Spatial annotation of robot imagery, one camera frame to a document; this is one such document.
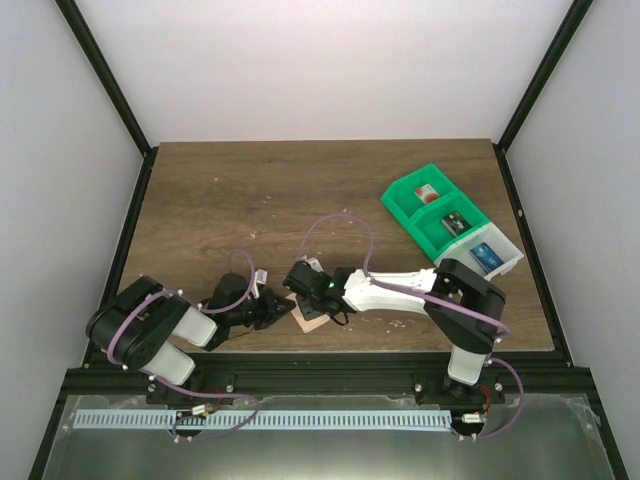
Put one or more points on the light blue slotted cable duct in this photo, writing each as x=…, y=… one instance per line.
x=402, y=420

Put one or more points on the green plastic bin far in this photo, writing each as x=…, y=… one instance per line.
x=408, y=195

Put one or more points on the black card in bin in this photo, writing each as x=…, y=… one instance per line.
x=455, y=224

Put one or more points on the green plastic bin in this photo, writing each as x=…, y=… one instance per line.
x=408, y=195
x=438, y=225

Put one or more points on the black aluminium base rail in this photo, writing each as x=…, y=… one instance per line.
x=265, y=374

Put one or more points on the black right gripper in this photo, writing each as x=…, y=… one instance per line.
x=310, y=305

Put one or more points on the green plastic bin middle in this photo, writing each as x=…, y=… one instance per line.
x=438, y=225

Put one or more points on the white plastic bin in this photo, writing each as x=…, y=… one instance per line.
x=495, y=238

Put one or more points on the black frame post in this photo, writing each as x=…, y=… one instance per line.
x=82, y=32
x=563, y=36

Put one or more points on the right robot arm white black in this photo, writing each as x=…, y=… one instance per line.
x=465, y=306

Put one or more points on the black frame side rail right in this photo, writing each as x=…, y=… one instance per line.
x=561, y=351

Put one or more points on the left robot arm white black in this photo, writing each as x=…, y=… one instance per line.
x=134, y=327

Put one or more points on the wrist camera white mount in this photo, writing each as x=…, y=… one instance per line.
x=258, y=281
x=313, y=263

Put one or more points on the beige leather card holder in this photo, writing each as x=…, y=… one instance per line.
x=307, y=318

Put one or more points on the metal sheet front panel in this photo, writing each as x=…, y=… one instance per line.
x=542, y=437

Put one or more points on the red white card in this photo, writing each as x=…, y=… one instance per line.
x=427, y=194

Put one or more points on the black frame post left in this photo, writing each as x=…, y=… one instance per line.
x=82, y=32

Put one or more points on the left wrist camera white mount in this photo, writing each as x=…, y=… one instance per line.
x=258, y=281

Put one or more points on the blue card in bin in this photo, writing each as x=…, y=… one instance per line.
x=486, y=257

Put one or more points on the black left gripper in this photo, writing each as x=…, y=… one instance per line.
x=267, y=308

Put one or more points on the black frame post right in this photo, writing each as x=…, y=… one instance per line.
x=563, y=36

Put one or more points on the black frame side rail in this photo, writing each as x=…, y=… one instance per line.
x=128, y=229
x=561, y=351

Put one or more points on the black frame side rail left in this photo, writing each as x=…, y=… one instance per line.
x=128, y=229

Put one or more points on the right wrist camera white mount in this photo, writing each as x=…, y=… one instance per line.
x=313, y=263

